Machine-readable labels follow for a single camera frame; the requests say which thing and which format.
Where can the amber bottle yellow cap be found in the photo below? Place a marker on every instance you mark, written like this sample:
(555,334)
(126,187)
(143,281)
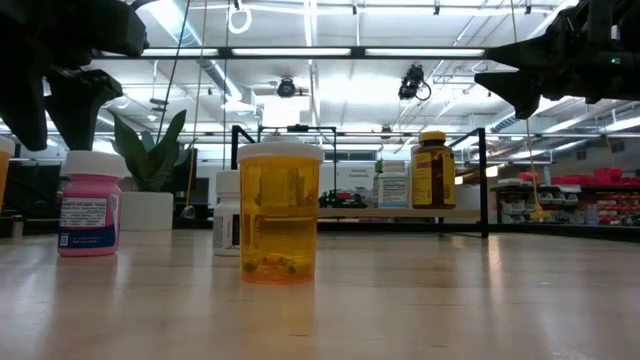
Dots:
(433,180)

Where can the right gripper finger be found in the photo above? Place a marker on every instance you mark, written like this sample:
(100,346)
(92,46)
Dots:
(530,52)
(520,87)

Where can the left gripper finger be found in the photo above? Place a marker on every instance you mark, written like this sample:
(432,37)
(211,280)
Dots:
(80,105)
(25,100)

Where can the black overhead camera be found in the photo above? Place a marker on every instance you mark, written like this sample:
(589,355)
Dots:
(286,87)

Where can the orange pill vial white cap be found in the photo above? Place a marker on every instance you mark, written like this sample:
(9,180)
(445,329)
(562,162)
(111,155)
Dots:
(280,225)
(5,175)

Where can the wooden shelf black metal frame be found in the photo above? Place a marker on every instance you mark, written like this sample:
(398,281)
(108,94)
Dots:
(360,213)

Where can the red storage bin rack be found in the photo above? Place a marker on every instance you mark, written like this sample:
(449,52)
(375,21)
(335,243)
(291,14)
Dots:
(607,174)

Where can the black overhead crossbar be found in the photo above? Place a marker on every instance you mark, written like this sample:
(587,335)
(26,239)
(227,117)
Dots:
(360,52)

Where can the black hanging camera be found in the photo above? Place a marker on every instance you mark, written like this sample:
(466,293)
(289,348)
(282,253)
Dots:
(411,80)

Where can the pink bottle white cap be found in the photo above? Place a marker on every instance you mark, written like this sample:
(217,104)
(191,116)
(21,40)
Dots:
(90,200)

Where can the small white bottle dark label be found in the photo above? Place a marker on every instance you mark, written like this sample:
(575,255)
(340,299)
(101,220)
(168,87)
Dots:
(225,220)

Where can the black aluminium table frame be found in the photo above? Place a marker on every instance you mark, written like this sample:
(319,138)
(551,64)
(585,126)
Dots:
(550,231)

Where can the small white bottle blue label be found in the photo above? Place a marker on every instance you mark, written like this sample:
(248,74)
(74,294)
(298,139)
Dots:
(393,192)

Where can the green plant in white pot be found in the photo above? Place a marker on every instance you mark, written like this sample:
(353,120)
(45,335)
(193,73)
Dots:
(147,210)

